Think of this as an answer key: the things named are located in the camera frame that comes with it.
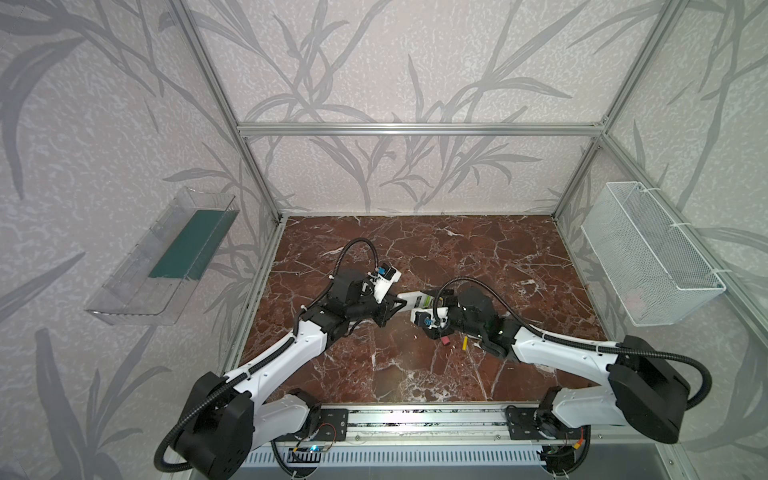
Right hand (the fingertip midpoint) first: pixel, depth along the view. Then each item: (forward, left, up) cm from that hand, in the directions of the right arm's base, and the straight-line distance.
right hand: (423, 291), depth 82 cm
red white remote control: (-2, +2, -1) cm, 3 cm away
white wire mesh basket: (-6, -48, +19) cm, 52 cm away
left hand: (-2, +5, +2) cm, 6 cm away
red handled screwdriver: (-9, -7, -14) cm, 17 cm away
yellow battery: (-10, -12, -14) cm, 21 cm away
